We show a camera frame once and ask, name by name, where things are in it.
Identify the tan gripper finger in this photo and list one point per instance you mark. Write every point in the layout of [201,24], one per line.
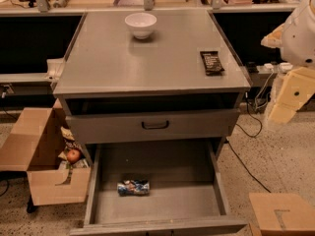
[274,38]
[297,87]

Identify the crushed redbull can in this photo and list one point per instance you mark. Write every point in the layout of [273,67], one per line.
[133,188]

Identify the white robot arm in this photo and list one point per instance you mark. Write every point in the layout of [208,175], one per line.
[295,39]

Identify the closed grey upper drawer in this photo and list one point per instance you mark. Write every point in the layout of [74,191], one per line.
[126,127]

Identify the grey drawer cabinet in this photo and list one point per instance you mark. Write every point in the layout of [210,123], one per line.
[109,71]

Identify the open grey bottom drawer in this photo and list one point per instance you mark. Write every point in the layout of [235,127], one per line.
[186,195]

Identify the white power strip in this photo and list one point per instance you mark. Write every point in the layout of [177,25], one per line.
[285,67]

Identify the cardboard box bottom right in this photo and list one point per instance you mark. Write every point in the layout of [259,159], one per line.
[280,214]

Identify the white ceramic bowl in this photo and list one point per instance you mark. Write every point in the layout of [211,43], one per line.
[141,25]

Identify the red apple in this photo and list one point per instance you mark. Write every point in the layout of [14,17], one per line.
[73,156]

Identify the open cardboard box left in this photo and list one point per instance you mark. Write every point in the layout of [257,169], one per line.
[33,147]

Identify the black drawer handle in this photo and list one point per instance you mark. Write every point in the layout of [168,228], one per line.
[155,126]

